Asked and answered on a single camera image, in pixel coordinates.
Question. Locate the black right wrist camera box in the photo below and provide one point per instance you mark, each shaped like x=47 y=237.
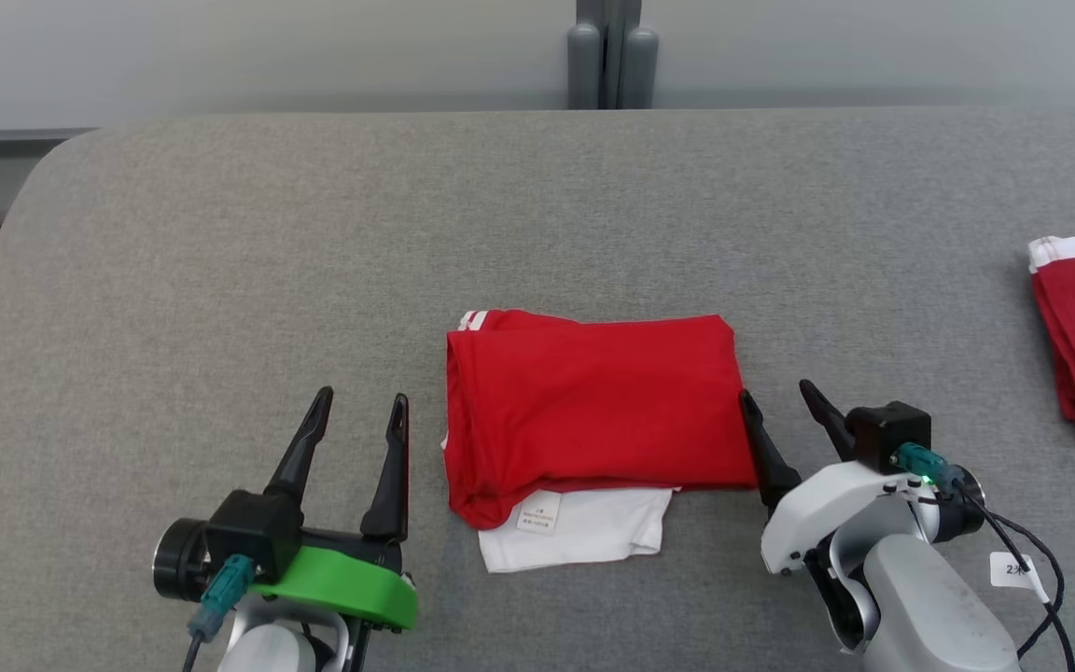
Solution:
x=887 y=434

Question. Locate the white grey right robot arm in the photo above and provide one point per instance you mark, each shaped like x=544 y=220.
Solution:
x=939 y=616

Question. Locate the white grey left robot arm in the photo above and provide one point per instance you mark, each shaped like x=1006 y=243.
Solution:
x=276 y=644

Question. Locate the teal left camera plug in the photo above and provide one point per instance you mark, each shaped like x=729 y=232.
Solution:
x=220 y=597

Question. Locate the grey partition base rail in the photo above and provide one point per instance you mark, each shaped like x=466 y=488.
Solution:
x=6 y=140

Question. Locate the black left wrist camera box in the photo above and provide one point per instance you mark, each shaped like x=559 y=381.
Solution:
x=258 y=534

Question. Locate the teal camera plug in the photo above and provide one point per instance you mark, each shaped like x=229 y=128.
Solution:
x=925 y=464
x=220 y=597

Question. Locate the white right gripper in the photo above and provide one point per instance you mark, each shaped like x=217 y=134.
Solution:
x=827 y=509

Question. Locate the teal right camera plug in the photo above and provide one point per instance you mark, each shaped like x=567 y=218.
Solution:
x=925 y=464

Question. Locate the grey partition post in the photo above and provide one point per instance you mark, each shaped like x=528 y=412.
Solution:
x=635 y=61
x=586 y=56

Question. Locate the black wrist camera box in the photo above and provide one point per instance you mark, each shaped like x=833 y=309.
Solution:
x=258 y=534
x=887 y=434

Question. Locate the red and white T-shirt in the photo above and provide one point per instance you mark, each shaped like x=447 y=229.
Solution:
x=593 y=411

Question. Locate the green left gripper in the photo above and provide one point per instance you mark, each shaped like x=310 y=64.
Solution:
x=342 y=583

